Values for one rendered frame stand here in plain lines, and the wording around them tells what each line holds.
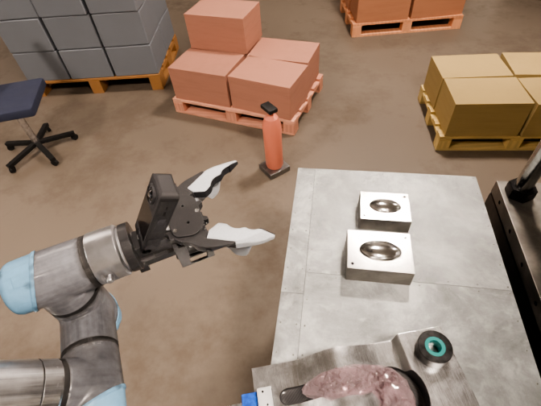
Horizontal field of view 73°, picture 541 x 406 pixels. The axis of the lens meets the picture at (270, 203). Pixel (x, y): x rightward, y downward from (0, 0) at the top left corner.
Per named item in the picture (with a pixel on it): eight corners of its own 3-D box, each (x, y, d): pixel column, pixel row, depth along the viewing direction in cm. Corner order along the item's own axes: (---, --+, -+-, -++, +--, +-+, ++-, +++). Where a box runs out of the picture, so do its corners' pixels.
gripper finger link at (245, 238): (274, 250, 55) (216, 239, 56) (274, 229, 50) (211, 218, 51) (270, 268, 53) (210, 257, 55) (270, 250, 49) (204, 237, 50)
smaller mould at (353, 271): (344, 279, 117) (347, 267, 112) (345, 242, 127) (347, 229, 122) (410, 285, 114) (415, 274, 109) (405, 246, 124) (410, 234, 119)
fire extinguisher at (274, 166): (292, 159, 277) (291, 97, 237) (287, 181, 262) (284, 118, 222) (262, 157, 281) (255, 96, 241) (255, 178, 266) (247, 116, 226)
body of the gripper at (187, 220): (204, 217, 61) (132, 243, 58) (195, 185, 54) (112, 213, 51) (220, 254, 57) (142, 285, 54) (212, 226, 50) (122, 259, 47)
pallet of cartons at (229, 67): (324, 76, 356) (328, -3, 304) (311, 137, 294) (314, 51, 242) (203, 70, 380) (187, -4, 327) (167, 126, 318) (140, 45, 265)
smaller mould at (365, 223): (358, 229, 130) (360, 218, 126) (357, 201, 139) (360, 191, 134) (408, 232, 128) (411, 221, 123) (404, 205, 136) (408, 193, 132)
